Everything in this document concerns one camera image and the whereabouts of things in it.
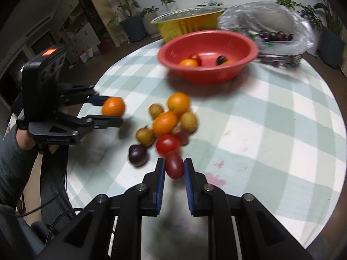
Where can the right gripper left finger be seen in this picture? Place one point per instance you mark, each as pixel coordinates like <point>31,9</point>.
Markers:
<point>141,200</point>

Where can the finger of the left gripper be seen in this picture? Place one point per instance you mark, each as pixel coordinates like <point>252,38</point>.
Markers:
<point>95,98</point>
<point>100,121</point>

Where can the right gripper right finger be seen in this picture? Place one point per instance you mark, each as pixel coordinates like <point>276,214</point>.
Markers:
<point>207,200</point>

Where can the dark purple plum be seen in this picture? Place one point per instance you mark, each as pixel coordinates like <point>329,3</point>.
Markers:
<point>138,155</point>

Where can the dark red oval tomato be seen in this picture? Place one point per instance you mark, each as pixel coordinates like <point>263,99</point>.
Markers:
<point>174,165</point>

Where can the brown speckled fruit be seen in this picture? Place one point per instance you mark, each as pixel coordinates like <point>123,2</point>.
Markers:
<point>145,136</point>

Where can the small reddish fruit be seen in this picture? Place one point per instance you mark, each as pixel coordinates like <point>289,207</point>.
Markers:
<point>181,134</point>

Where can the oval orange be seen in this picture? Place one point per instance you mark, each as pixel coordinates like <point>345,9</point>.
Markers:
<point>164,123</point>

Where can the large orange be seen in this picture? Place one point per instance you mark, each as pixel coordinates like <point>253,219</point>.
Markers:
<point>228,62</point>

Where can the grey sleeved left forearm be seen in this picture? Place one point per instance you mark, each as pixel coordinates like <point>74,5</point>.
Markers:
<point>15,170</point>

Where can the person's left hand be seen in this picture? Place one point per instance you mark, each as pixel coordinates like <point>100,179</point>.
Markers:
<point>25,144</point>

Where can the brown longan fruit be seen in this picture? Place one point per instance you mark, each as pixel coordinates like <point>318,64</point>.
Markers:
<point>155,110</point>

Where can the brown round fruit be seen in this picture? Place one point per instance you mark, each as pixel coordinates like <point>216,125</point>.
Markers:
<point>189,121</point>

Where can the large potted plant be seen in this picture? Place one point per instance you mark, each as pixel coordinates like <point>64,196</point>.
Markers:
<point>129,20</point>

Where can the round orange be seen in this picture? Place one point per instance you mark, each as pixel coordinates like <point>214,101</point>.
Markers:
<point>179,103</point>

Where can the green checked tablecloth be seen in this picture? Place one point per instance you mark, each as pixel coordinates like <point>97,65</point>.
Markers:
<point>273,132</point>

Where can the yellow foil tray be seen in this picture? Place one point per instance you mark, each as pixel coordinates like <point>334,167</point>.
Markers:
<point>180,22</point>

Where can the red plastic colander bowl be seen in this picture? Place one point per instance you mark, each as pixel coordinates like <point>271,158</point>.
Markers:
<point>208,45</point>

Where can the dark plums in bag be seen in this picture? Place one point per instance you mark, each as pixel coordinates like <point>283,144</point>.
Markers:
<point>275,36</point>

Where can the clear plastic bag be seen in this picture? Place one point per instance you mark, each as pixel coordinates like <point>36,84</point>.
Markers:
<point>249,19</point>

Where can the dark pot plant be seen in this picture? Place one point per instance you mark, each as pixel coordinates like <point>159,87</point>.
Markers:
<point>331,44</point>

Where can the white potted plant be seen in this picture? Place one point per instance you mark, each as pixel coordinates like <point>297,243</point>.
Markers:
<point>309,13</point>

